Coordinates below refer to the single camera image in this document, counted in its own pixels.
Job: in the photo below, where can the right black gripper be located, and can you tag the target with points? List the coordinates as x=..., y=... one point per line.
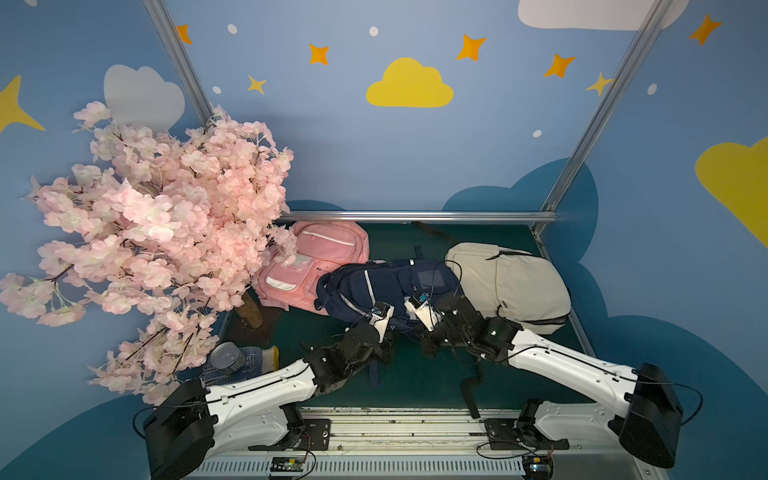
x=437, y=327

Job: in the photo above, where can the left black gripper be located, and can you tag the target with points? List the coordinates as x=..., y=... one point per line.
x=377, y=335

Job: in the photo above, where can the navy blue backpack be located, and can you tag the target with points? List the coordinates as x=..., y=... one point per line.
x=405, y=261

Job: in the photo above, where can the pink backpack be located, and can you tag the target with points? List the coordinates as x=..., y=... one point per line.
x=322, y=247

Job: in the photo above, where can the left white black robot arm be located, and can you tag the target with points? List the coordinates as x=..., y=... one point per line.
x=198, y=421

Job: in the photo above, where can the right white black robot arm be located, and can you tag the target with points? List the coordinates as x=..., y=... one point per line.
x=634, y=407

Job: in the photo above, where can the beige backpack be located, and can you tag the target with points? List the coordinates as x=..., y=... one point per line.
x=513, y=284

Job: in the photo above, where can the blue patterned cloth item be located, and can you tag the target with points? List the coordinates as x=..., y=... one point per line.
x=251, y=363

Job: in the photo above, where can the left green circuit board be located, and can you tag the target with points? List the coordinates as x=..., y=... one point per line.
x=286, y=466

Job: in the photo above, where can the green circuit board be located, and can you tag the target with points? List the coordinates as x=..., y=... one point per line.
x=537, y=467
x=286, y=466

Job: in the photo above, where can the rear horizontal aluminium bar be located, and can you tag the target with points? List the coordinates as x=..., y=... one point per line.
x=464, y=217

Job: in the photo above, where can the right green circuit board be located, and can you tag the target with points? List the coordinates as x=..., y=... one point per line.
x=537, y=467

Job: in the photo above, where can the pink cherry blossom tree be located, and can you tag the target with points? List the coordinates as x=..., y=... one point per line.
x=174, y=229

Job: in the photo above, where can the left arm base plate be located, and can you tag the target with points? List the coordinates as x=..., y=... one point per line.
x=313, y=435

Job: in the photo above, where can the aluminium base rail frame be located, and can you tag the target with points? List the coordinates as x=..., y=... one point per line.
x=399, y=443

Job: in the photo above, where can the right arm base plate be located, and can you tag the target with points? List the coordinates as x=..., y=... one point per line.
x=521, y=432

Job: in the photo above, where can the right aluminium frame post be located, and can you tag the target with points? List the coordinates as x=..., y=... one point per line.
x=639, y=48

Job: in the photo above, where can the aluminium frame post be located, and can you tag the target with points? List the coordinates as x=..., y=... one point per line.
x=639, y=48
x=165, y=26

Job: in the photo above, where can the left aluminium frame post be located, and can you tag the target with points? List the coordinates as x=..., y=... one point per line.
x=165, y=26

